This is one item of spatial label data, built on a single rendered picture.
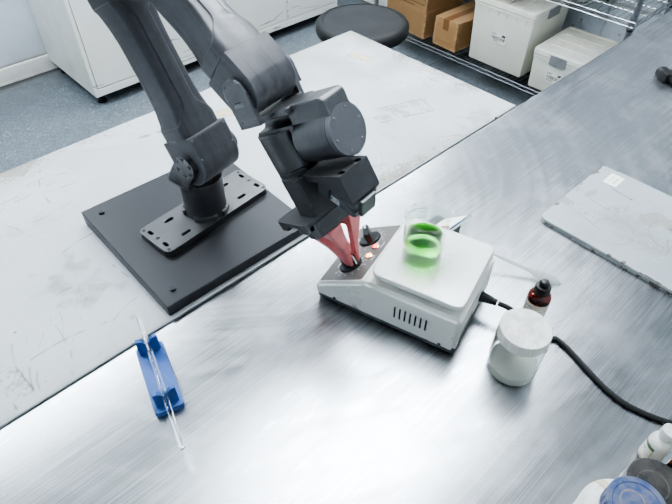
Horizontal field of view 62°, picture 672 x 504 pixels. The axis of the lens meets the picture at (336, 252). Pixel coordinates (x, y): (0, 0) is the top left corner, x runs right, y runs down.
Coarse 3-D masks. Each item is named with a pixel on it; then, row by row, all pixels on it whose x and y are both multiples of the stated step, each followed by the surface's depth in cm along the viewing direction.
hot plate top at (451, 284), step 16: (400, 240) 72; (448, 240) 72; (464, 240) 72; (384, 256) 70; (400, 256) 70; (448, 256) 70; (464, 256) 70; (480, 256) 70; (384, 272) 68; (400, 272) 68; (416, 272) 68; (432, 272) 68; (448, 272) 68; (464, 272) 68; (480, 272) 68; (400, 288) 67; (416, 288) 66; (432, 288) 66; (448, 288) 66; (464, 288) 66; (448, 304) 64; (464, 304) 64
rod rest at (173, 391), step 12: (156, 336) 68; (144, 348) 68; (156, 348) 69; (144, 360) 68; (156, 360) 68; (168, 360) 68; (144, 372) 67; (168, 372) 67; (156, 384) 66; (168, 384) 66; (156, 396) 62; (168, 396) 63; (180, 396) 65; (156, 408) 64; (180, 408) 64
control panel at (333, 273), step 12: (372, 228) 80; (384, 228) 78; (396, 228) 77; (384, 240) 76; (360, 252) 76; (372, 252) 74; (336, 264) 76; (360, 264) 73; (372, 264) 72; (324, 276) 75; (336, 276) 73; (348, 276) 72; (360, 276) 71
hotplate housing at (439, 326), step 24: (336, 288) 73; (360, 288) 70; (384, 288) 68; (480, 288) 69; (360, 312) 74; (384, 312) 71; (408, 312) 68; (432, 312) 66; (456, 312) 66; (432, 336) 69; (456, 336) 67
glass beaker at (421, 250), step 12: (408, 204) 65; (420, 204) 66; (432, 204) 66; (408, 216) 66; (420, 216) 68; (432, 216) 67; (444, 216) 66; (408, 228) 64; (444, 228) 63; (408, 240) 65; (420, 240) 64; (432, 240) 64; (444, 240) 66; (408, 252) 67; (420, 252) 65; (432, 252) 65; (408, 264) 68; (420, 264) 67; (432, 264) 67
